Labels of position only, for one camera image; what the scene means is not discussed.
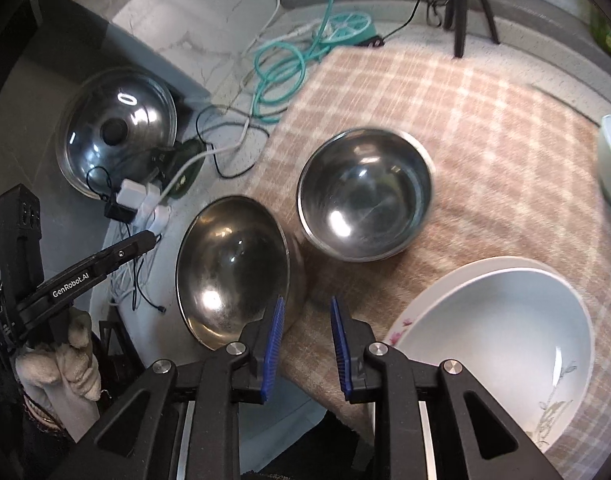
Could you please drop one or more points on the steel pot lid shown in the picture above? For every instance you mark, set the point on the steel pot lid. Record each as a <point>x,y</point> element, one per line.
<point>115,130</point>

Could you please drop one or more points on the green object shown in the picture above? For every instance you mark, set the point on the green object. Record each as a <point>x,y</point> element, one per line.
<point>603,30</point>

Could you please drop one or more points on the large steel bowl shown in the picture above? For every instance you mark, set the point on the large steel bowl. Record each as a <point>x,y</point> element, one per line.
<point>230,270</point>

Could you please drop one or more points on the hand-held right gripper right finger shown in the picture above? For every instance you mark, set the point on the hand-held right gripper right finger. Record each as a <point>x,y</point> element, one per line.
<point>341,350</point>

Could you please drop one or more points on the white plate with leaf print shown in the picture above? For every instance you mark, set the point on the white plate with leaf print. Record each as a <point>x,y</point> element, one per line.
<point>495,340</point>

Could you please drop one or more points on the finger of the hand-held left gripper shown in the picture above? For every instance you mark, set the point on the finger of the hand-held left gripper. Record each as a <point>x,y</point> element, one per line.
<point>130,247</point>

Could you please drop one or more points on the steel bowl with red outside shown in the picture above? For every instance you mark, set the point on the steel bowl with red outside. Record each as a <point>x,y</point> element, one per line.
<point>365,195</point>

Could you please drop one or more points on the black adapter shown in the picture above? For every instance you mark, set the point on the black adapter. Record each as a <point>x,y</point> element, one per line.
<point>119,211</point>

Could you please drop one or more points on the person's left hand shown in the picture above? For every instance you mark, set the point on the person's left hand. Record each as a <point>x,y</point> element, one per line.
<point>65,365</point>

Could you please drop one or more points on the white charger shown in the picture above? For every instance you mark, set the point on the white charger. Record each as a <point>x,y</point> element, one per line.
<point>133,195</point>

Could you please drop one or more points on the plaid tablecloth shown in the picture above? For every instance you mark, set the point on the plaid tablecloth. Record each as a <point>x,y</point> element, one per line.
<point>485,135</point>

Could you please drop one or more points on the teal round reel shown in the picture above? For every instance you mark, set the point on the teal round reel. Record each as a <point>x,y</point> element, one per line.
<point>353,27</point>

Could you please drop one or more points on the black tripod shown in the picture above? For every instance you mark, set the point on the black tripod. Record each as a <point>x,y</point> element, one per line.
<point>460,5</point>

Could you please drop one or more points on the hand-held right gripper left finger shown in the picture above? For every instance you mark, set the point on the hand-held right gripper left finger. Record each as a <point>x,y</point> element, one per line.
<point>273,350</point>

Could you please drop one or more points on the person's left forearm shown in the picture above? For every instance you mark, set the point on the person's left forearm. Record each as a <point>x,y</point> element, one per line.
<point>15,440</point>

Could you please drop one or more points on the white power strip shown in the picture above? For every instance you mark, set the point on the white power strip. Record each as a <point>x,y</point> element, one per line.
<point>155,215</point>

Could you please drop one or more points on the dark green round device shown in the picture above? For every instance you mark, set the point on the dark green round device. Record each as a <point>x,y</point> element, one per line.
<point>185,170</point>

